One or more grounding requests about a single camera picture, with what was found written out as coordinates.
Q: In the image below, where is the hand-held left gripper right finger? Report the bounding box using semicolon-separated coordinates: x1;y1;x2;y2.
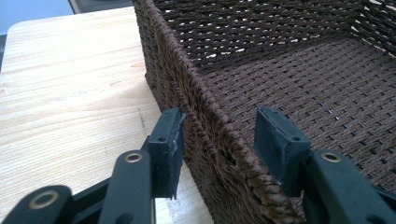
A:
253;106;312;198

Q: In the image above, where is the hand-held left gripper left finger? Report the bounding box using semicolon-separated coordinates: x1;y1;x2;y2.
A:
146;106;187;200

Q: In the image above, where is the brown woven basket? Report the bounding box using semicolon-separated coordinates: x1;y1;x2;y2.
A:
132;0;396;224

